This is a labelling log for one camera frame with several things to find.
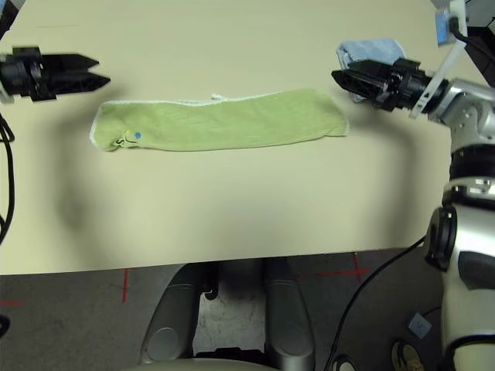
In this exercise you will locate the grey robot leg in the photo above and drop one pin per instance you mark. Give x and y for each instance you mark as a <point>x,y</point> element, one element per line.
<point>286,305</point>
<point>174,313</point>

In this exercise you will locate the grey right robot leg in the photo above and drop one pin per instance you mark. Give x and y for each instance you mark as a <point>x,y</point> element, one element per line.
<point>286,305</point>

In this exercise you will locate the beige robot torso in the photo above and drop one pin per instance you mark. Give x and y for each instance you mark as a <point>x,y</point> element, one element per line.
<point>205,365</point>

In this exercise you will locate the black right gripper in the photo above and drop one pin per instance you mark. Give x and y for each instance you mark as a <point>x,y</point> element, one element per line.
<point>408,87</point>

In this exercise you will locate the grey left robot leg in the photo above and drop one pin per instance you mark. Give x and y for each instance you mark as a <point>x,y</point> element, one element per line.
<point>174,313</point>

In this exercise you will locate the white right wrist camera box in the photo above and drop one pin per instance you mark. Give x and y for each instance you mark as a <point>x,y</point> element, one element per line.
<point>442,23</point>

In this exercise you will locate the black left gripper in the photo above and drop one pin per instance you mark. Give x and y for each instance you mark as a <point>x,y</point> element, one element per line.
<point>23,73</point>

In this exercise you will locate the folded light blue towel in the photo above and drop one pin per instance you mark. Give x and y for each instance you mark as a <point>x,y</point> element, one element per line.
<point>371,48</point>

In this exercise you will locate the green terry towel white trim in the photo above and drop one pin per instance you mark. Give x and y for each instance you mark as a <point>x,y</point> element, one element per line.
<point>216,123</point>

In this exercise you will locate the shoe on floor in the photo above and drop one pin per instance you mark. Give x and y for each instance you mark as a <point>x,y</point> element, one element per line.
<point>406,357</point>

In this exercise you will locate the small blue square floor object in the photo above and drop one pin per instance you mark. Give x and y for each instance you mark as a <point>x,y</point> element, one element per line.
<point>420,324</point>

